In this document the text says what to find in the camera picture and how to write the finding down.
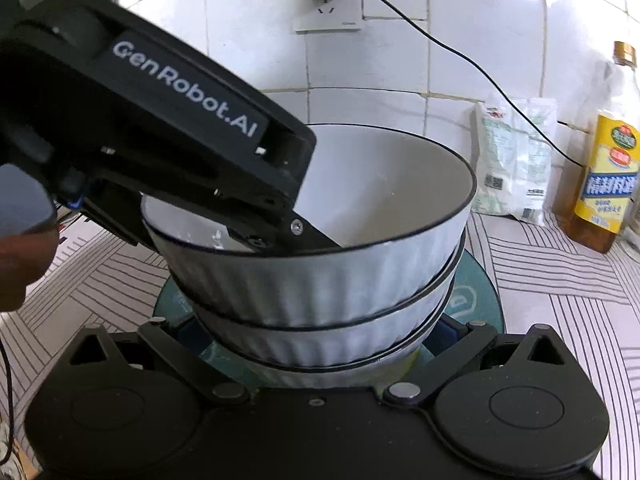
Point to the person's left forearm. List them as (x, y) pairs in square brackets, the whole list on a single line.
[(22, 260)]

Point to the white wall socket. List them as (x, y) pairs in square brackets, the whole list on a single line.
[(327, 17)]

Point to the white powder bag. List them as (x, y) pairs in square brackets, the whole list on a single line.
[(537, 170), (495, 160)]

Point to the blue egg print plate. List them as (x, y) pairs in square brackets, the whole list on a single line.
[(472, 300)]

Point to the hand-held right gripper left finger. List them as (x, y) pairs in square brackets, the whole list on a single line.
[(186, 336)]

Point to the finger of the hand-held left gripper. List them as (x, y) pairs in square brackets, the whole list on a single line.
[(312, 241)]

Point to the striped tablecloth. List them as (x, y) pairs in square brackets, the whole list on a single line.
[(560, 300)]

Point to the cooking oil bottle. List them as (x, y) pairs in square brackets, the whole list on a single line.
[(605, 175)]

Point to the white ribbed bowl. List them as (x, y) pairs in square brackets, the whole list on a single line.
[(325, 335), (325, 372), (310, 285)]

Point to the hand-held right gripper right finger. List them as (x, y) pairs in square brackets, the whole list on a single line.
[(452, 334)]

